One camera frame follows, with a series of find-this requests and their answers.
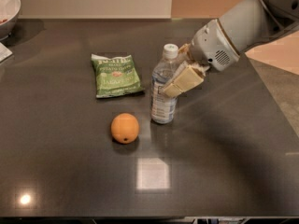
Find white bowl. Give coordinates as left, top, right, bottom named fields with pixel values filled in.
left=0, top=0, right=21, bottom=40

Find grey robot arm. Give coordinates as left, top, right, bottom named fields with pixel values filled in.
left=162, top=0, right=299, bottom=98

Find white paper sheet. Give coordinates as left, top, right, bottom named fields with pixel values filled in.
left=0, top=42, right=13, bottom=62

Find green potato chips bag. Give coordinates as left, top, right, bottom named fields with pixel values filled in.
left=91, top=54, right=144, bottom=98

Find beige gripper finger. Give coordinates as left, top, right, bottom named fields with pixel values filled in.
left=178, top=44, right=191, bottom=60
left=162, top=62, right=208, bottom=98

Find orange fruit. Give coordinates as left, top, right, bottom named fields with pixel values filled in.
left=110, top=113, right=139, bottom=144

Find blue plastic water bottle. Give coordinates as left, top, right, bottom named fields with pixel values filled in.
left=150, top=44, right=178, bottom=124

